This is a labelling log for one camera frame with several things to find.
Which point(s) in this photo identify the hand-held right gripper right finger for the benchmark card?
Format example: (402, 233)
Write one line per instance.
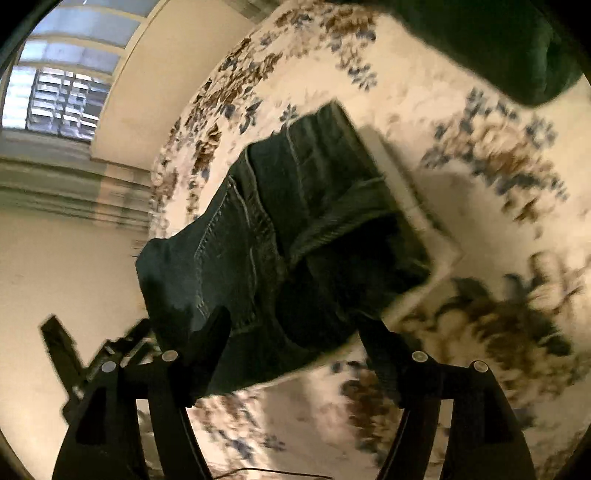
(388, 364)

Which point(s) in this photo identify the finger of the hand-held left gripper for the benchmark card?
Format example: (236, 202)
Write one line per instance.
(62, 346)
(124, 344)

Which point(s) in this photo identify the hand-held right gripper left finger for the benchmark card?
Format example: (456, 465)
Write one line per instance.
(203, 350)

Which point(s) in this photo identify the dark blue jeans pants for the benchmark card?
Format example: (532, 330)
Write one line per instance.
(277, 240)

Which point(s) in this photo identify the green striped curtain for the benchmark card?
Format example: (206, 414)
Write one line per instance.
(69, 189)

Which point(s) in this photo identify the barred window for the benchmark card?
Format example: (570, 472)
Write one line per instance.
(60, 101)

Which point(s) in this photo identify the bed with floral sheet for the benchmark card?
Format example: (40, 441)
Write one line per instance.
(415, 78)

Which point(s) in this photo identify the dark green plush blanket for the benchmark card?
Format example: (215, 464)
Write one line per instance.
(485, 41)

